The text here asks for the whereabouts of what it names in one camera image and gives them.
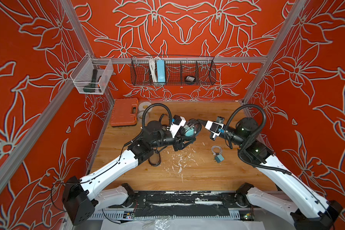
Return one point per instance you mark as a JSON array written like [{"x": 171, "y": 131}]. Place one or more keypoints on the white tape roll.
[{"x": 143, "y": 106}]

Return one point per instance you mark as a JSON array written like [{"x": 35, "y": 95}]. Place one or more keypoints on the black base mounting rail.
[{"x": 146, "y": 205}]

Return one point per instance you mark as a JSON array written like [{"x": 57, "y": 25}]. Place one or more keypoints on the orange plastic tool case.
[{"x": 124, "y": 112}]

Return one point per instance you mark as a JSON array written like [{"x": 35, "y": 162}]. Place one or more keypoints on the teal charger front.
[{"x": 189, "y": 132}]

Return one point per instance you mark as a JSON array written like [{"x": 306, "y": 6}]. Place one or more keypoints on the dark green flashlight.
[{"x": 91, "y": 87}]

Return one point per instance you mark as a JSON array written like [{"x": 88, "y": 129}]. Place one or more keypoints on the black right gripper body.
[{"x": 230, "y": 134}]

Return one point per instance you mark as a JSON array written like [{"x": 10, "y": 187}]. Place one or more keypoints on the clear tape roll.
[{"x": 140, "y": 116}]

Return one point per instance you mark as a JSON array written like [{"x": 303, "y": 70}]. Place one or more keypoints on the black wire wall basket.
[{"x": 143, "y": 70}]

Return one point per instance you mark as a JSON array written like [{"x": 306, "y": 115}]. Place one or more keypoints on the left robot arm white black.
[{"x": 81, "y": 196}]

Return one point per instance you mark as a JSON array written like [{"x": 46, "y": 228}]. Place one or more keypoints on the teal charger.
[
  {"x": 219, "y": 158},
  {"x": 189, "y": 132}
]

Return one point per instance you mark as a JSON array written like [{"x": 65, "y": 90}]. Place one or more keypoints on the clear black-rimmed pouch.
[
  {"x": 193, "y": 123},
  {"x": 155, "y": 159}
]

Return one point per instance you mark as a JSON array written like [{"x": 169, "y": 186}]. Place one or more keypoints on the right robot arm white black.
[{"x": 306, "y": 210}]

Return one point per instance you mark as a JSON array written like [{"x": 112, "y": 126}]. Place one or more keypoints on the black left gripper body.
[{"x": 176, "y": 143}]

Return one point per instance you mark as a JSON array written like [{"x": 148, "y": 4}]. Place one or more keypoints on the clear acrylic wall box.
[{"x": 82, "y": 74}]

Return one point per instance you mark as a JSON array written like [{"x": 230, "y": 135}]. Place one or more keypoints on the light blue power bank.
[{"x": 160, "y": 64}]

